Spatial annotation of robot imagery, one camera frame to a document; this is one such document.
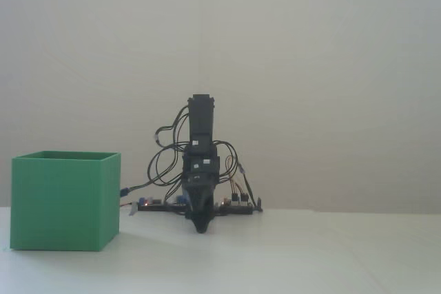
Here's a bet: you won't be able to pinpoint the black power cable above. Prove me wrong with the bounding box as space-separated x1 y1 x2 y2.
237 162 263 211

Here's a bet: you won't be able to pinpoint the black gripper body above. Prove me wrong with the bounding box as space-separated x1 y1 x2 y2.
182 158 221 190

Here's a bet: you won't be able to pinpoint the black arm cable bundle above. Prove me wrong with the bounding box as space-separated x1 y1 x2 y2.
130 103 242 205

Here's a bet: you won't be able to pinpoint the small circuit board red light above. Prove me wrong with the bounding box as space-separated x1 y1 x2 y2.
137 197 165 211

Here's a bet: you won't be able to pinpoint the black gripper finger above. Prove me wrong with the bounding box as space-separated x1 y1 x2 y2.
185 187 205 233
202 187 217 235

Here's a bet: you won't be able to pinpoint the dark circuit board with jumpers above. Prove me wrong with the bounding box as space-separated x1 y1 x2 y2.
218 197 255 215

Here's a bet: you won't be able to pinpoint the orange yellow jumper wires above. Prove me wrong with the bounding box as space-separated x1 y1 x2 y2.
225 156 249 202

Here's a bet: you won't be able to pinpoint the green square plastic bin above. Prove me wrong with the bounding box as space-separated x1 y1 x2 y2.
9 150 122 252

